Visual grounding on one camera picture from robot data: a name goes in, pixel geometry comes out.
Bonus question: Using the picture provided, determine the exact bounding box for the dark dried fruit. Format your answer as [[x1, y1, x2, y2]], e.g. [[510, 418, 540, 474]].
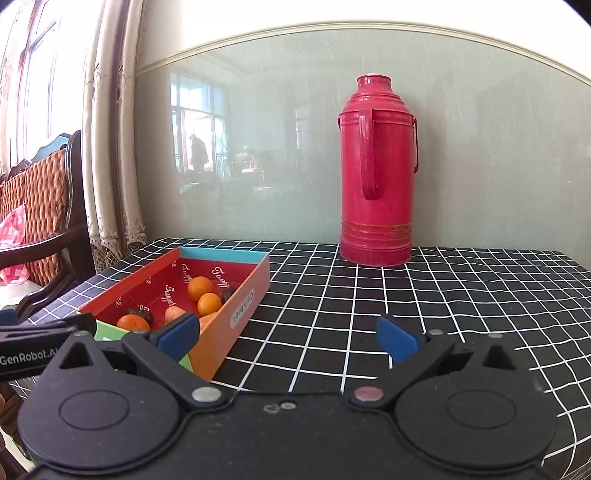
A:
[[221, 287, 236, 304], [126, 308, 153, 326]]

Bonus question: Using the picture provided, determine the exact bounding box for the large orange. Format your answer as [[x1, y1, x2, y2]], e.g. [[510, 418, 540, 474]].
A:
[[116, 313, 150, 331]]

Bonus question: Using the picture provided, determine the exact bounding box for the medium orange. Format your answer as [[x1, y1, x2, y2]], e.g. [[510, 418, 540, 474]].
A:
[[187, 276, 214, 302]]

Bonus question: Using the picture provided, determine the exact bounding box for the carrot chunk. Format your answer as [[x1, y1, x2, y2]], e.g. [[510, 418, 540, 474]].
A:
[[199, 313, 216, 331], [164, 305, 186, 324]]

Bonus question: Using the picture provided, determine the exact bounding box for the small orange mid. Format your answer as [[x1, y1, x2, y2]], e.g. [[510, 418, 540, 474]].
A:
[[197, 292, 222, 317]]

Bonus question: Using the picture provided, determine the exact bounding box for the colourful cardboard box tray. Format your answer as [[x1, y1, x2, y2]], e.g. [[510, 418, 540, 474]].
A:
[[78, 247, 270, 381]]

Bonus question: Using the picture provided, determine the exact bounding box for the black white grid tablecloth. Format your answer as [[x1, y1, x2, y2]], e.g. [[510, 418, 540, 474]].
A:
[[8, 237, 591, 480]]

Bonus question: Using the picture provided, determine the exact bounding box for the dark wooden armchair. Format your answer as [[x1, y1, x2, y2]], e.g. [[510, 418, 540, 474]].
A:
[[1, 131, 96, 322]]

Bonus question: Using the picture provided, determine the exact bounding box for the pink plastic bag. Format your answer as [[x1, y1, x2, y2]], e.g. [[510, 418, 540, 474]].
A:
[[0, 203, 31, 287]]

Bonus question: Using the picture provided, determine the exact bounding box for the beige lace curtain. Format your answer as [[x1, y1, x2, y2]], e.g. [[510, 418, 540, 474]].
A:
[[81, 1, 146, 271]]

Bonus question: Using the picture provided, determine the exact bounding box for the red thermos flask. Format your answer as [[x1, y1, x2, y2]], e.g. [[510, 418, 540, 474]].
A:
[[338, 73, 420, 267]]

